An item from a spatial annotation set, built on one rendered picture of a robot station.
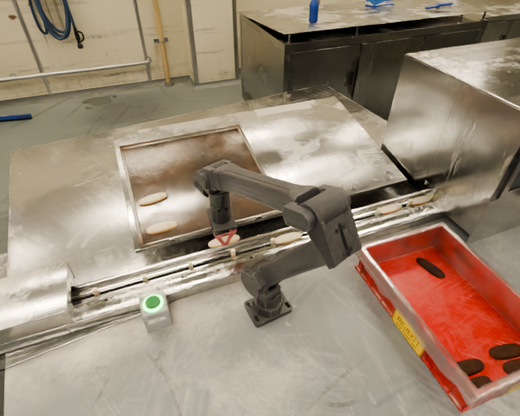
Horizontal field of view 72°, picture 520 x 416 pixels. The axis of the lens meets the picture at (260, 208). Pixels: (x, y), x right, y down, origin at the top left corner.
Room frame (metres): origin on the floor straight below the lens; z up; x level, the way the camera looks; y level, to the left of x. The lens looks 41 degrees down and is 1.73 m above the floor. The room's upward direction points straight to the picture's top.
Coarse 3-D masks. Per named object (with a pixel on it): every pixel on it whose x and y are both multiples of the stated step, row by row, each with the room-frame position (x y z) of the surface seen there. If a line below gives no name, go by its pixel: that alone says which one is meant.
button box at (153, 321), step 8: (144, 296) 0.59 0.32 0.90; (168, 304) 0.61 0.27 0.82; (144, 312) 0.54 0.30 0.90; (152, 312) 0.54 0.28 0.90; (160, 312) 0.54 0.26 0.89; (168, 312) 0.55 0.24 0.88; (144, 320) 0.52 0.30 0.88; (152, 320) 0.53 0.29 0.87; (160, 320) 0.54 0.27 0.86; (168, 320) 0.54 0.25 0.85; (152, 328) 0.53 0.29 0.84; (160, 328) 0.53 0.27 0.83
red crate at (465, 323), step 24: (360, 264) 0.74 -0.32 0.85; (384, 264) 0.77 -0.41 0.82; (408, 264) 0.77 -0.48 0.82; (408, 288) 0.67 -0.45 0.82; (432, 288) 0.67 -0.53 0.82; (456, 288) 0.67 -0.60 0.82; (432, 312) 0.59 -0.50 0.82; (456, 312) 0.59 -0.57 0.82; (480, 312) 0.59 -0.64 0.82; (456, 336) 0.51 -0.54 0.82; (480, 336) 0.51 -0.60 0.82; (504, 336) 0.51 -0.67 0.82; (432, 360) 0.43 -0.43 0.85; (456, 360) 0.45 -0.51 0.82; (480, 360) 0.45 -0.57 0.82; (504, 360) 0.45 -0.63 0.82
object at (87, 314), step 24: (384, 216) 0.96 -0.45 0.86; (408, 216) 0.96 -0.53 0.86; (432, 216) 0.97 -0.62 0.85; (240, 264) 0.73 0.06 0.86; (144, 288) 0.64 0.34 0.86; (168, 288) 0.64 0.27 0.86; (192, 288) 0.64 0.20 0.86; (96, 312) 0.56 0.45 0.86; (120, 312) 0.57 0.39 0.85; (48, 336) 0.50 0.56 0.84
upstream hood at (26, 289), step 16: (32, 272) 0.65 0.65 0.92; (48, 272) 0.65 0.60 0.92; (64, 272) 0.65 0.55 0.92; (0, 288) 0.60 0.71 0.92; (16, 288) 0.60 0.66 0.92; (32, 288) 0.60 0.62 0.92; (48, 288) 0.60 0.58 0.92; (64, 288) 0.60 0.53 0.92; (0, 304) 0.55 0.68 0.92; (16, 304) 0.55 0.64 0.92; (32, 304) 0.55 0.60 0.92; (48, 304) 0.55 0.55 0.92; (64, 304) 0.55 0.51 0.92; (0, 320) 0.50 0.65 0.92; (16, 320) 0.50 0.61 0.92; (32, 320) 0.50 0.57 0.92; (48, 320) 0.51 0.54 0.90; (64, 320) 0.52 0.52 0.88; (0, 336) 0.47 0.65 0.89; (16, 336) 0.48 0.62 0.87
